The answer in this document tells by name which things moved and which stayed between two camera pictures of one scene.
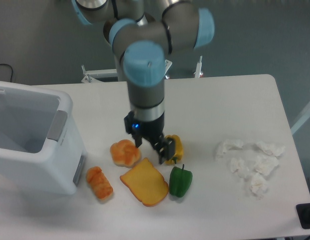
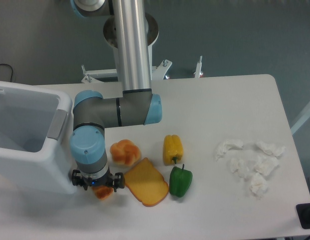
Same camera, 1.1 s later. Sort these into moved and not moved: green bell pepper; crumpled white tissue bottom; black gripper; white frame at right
Moved: black gripper
Not moved: crumpled white tissue bottom; white frame at right; green bell pepper
